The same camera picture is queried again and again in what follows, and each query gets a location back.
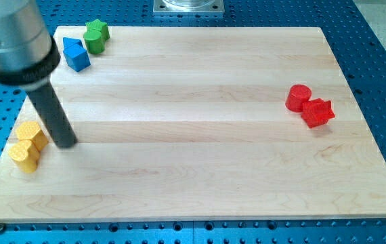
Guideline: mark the red cylinder block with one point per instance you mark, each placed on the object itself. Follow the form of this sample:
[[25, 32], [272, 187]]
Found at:
[[297, 96]]

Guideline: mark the green cylinder block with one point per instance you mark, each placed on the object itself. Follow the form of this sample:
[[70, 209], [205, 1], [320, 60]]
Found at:
[[94, 41]]

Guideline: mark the blue perforated metal table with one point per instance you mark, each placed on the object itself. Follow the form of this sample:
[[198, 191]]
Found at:
[[360, 52]]

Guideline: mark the yellow heart block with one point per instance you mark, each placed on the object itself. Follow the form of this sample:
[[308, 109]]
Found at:
[[25, 155]]

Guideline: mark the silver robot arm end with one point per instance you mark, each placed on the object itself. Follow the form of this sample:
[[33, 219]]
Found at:
[[28, 53]]

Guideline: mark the yellow hexagon block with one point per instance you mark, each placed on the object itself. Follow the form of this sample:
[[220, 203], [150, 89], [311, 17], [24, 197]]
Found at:
[[31, 130]]

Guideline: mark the red star block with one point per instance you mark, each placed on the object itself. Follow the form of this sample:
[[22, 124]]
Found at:
[[317, 112]]

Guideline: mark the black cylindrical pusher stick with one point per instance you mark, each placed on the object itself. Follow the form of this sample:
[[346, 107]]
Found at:
[[50, 111]]

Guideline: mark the blue cube block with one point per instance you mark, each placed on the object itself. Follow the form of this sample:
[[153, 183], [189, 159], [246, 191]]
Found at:
[[76, 57]]

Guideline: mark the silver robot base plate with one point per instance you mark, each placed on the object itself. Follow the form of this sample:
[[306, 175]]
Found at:
[[183, 7]]

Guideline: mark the green star block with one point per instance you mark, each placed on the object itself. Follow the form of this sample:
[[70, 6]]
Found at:
[[98, 25]]

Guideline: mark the blue triangle block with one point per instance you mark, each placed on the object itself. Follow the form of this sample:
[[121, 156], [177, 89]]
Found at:
[[71, 43]]

